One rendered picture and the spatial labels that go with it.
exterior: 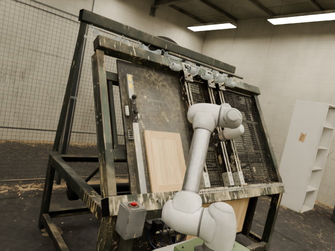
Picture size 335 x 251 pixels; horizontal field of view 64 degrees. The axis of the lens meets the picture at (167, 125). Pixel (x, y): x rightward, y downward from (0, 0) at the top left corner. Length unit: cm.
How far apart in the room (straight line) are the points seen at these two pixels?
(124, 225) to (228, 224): 58
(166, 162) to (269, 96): 571
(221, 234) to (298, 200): 429
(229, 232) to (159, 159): 88
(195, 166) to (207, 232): 35
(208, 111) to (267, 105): 599
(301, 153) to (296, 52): 292
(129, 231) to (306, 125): 448
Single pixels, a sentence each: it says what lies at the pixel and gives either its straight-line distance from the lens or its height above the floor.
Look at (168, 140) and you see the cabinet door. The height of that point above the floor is 124.
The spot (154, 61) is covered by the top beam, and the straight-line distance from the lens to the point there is 238.
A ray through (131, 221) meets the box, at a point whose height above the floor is 87.
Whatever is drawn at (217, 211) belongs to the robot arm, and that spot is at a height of 107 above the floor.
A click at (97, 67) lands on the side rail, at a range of 209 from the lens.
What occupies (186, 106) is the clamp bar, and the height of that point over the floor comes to 154.
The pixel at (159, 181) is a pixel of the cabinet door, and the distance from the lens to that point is 204.
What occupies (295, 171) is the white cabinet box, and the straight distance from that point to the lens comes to 563.
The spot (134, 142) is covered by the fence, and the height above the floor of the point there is 121.
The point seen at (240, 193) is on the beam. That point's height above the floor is 84.
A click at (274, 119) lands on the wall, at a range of 740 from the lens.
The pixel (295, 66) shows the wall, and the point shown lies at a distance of 744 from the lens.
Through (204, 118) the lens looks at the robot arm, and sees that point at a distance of 157.
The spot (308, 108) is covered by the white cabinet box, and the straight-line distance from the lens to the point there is 560.
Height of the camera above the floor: 158
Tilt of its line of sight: 6 degrees down
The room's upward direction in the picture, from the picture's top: 12 degrees clockwise
